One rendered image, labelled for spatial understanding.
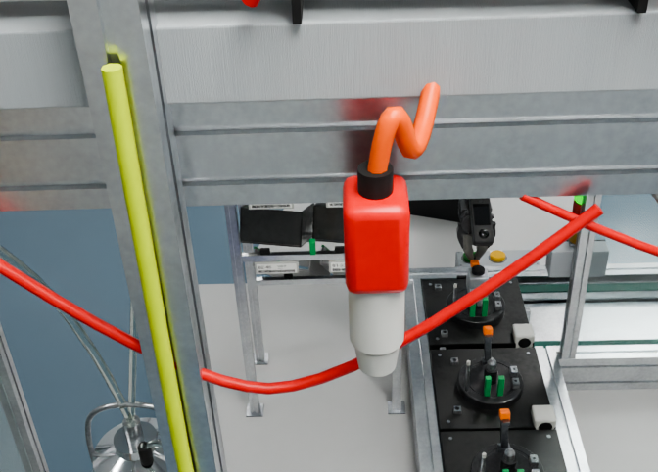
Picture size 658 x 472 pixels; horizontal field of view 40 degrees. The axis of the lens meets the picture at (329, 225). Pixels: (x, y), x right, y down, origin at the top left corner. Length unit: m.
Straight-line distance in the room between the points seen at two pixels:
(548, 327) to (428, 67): 1.66
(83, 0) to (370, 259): 0.25
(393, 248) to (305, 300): 1.79
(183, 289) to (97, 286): 3.28
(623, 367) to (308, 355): 0.74
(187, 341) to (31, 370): 2.94
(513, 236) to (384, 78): 2.02
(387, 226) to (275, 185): 0.13
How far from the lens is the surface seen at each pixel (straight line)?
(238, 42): 0.64
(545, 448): 1.92
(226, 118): 0.67
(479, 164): 0.70
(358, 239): 0.61
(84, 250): 4.22
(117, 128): 0.62
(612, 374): 2.18
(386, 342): 0.67
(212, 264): 3.98
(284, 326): 2.33
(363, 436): 2.06
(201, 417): 0.81
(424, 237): 2.62
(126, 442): 1.32
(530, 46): 0.65
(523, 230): 2.67
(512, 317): 2.19
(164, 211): 0.67
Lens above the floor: 2.40
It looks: 35 degrees down
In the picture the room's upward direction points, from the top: 3 degrees counter-clockwise
